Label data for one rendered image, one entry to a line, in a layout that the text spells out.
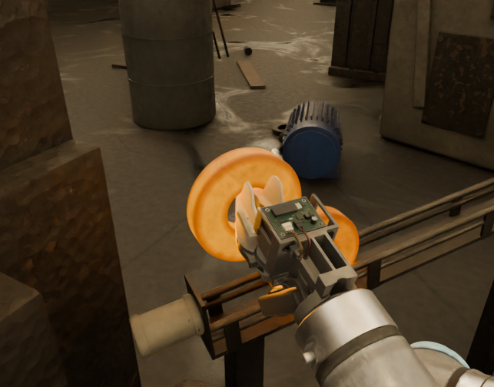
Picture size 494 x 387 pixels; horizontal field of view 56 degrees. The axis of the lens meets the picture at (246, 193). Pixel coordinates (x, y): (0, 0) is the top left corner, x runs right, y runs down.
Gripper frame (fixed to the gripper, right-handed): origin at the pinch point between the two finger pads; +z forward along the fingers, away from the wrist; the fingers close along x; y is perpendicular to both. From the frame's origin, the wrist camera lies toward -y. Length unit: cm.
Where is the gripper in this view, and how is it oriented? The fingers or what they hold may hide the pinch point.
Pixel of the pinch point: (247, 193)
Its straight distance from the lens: 59.8
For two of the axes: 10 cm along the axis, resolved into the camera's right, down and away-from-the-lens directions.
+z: -4.1, -6.7, 6.2
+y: 1.1, -7.1, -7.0
